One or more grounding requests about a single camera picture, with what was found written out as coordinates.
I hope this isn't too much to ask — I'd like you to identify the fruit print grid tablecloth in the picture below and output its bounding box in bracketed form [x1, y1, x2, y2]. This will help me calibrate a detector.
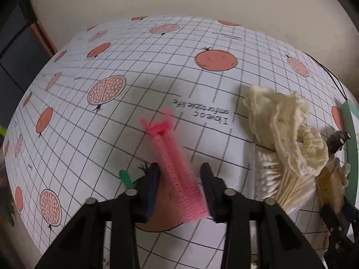
[4, 16, 355, 252]

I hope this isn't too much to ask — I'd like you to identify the teal shallow cardboard box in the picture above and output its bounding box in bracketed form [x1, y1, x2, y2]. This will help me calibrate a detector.
[340, 101, 358, 206]

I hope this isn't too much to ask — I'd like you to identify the cream lace cloth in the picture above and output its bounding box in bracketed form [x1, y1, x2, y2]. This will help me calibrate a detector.
[243, 85, 328, 177]

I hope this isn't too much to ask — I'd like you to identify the green plastic figure toy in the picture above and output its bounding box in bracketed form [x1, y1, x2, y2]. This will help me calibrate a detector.
[119, 169, 134, 189]

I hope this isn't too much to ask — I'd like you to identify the black cable on table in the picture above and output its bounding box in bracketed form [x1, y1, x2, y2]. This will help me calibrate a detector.
[304, 51, 349, 101]

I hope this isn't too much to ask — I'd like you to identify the black toy car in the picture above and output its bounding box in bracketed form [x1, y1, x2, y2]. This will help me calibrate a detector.
[326, 130, 351, 155]

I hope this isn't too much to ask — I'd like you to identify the pink honeycomb hair roller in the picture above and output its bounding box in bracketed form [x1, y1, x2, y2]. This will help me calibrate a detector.
[140, 109, 209, 222]

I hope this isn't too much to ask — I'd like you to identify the bag of cotton swabs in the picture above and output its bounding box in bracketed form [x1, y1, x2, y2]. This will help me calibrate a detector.
[252, 146, 316, 214]

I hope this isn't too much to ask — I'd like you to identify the brown snack packet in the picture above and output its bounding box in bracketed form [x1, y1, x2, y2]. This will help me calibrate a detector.
[315, 156, 350, 214]

